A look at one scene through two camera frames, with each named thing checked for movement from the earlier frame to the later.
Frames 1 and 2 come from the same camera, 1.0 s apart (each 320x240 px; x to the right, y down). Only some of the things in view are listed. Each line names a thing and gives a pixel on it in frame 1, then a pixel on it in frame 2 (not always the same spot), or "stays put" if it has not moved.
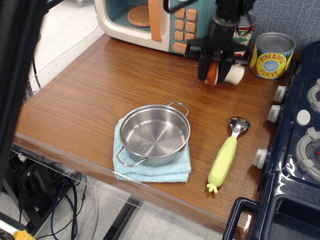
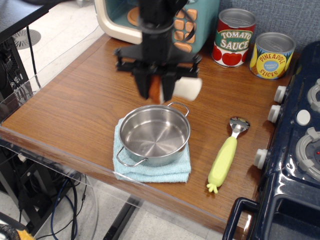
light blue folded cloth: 178,171 stays put
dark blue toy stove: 288,205 stays put
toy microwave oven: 146,23 stays put
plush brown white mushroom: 235,76 -> 187,88
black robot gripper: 220,46 -> 156,54
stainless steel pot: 158,133 stays put
